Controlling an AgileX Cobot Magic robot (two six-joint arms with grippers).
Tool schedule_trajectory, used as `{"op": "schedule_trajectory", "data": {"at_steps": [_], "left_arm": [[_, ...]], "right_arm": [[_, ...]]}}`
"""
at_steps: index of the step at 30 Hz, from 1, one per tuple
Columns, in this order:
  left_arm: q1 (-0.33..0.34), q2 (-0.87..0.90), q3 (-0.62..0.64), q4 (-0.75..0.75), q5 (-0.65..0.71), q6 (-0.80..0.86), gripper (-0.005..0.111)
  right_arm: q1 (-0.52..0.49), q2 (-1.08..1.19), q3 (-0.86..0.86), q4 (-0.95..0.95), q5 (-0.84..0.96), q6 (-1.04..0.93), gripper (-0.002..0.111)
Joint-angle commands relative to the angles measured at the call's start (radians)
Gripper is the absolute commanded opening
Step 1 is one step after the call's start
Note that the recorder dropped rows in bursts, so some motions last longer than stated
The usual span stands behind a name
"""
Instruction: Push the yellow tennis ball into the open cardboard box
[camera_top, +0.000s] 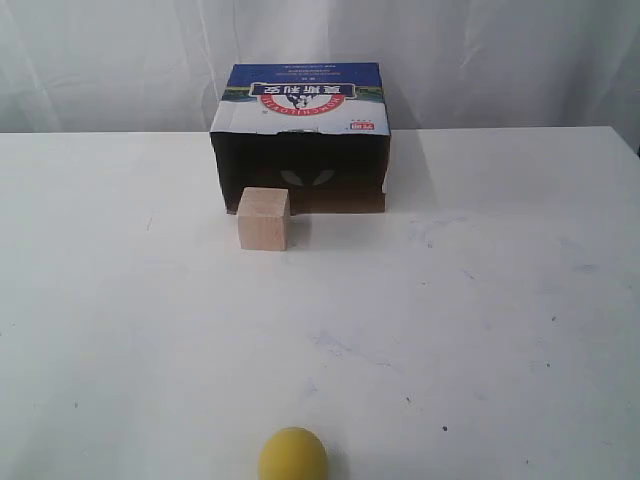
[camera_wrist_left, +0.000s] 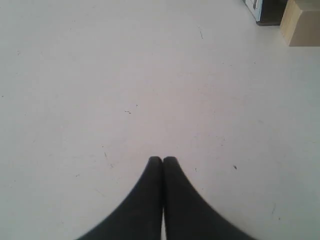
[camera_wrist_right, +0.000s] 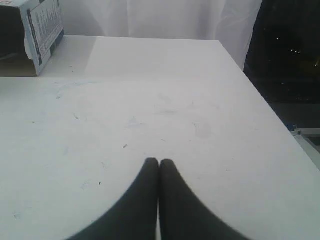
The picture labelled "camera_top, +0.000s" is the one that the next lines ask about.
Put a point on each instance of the white curtain backdrop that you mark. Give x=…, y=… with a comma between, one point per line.
x=163, y=65

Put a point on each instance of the light wooden cube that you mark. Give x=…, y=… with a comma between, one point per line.
x=263, y=217

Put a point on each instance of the blue white cardboard box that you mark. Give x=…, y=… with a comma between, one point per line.
x=318, y=130

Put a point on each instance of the yellow tennis ball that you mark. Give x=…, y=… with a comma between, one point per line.
x=293, y=453

